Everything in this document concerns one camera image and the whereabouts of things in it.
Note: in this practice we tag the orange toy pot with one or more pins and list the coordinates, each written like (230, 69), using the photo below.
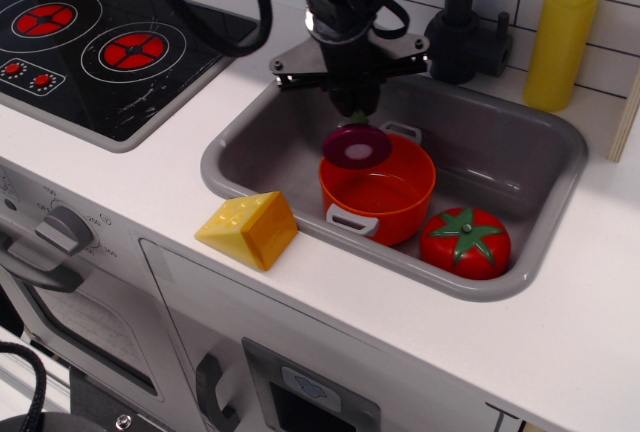
(387, 203)

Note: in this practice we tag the yellow toy cheese wedge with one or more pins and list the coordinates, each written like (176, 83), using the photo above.
(254, 230)

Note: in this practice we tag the grey oven knob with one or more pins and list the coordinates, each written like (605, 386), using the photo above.
(65, 230)

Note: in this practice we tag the black toy faucet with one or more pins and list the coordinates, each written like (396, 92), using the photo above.
(460, 47)

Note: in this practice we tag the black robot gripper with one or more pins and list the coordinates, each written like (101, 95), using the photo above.
(351, 72)

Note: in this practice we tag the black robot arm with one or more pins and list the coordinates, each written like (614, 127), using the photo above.
(338, 21)

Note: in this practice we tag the red toy tomato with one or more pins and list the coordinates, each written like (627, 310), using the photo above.
(467, 242)

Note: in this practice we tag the purple toy beet slice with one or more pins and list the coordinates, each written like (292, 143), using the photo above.
(357, 144)

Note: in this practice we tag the grey plastic sink basin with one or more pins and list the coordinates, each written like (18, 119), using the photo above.
(513, 166)

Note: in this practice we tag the yellow squeeze bottle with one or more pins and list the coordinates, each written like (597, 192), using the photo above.
(563, 30)

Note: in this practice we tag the grey oven door handle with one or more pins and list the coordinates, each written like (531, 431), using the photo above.
(27, 265)

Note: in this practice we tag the dark grey cabinet handle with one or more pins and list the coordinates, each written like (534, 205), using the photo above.
(208, 375)

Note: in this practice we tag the black toy stovetop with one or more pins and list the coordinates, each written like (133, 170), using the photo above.
(109, 72)

